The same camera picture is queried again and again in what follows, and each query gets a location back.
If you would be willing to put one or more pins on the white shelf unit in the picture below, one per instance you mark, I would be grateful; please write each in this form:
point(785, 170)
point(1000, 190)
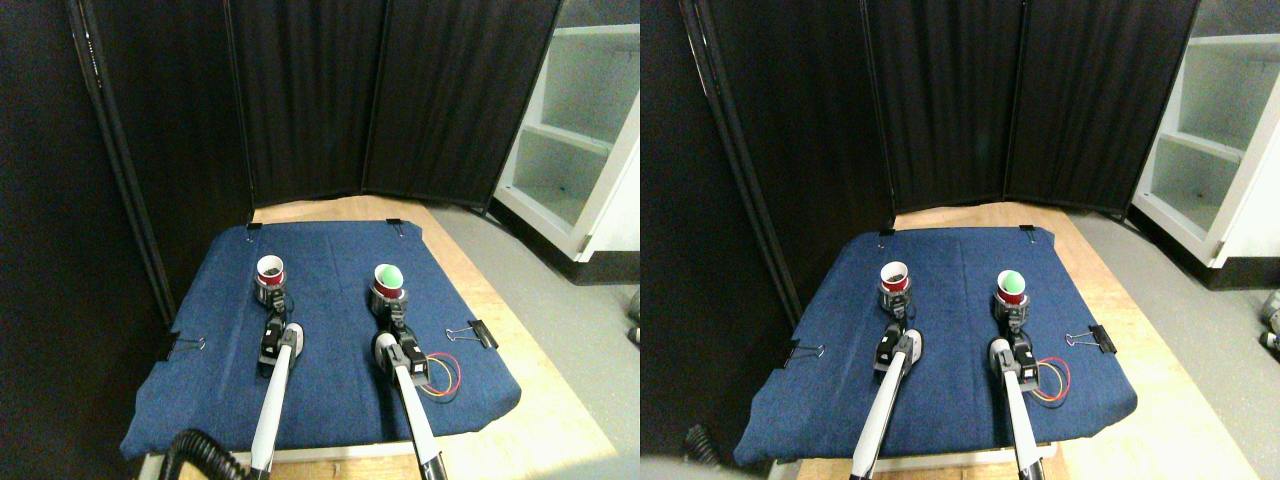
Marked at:
point(600, 200)
point(1240, 200)

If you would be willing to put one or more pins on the green ball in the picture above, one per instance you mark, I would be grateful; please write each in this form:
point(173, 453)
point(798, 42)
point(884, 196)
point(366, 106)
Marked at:
point(1014, 281)
point(390, 275)

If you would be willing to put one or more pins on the grey round object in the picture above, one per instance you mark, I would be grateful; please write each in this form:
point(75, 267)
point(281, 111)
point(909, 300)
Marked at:
point(1270, 310)
point(634, 310)

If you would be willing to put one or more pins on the black curtain stand pole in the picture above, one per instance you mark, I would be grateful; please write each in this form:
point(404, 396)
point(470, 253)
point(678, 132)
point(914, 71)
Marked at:
point(120, 165)
point(735, 165)

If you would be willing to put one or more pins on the dark blue cloth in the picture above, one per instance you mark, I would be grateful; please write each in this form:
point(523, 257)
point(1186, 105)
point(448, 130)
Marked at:
point(950, 400)
point(330, 400)

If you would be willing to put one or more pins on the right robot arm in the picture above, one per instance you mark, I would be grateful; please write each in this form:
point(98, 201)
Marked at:
point(1022, 430)
point(415, 420)

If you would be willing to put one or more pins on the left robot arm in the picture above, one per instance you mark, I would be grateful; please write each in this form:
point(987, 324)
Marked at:
point(270, 410)
point(885, 410)

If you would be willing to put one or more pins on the red cup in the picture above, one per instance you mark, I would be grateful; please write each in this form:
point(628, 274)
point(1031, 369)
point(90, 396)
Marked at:
point(1012, 297)
point(270, 278)
point(388, 291)
point(895, 284)

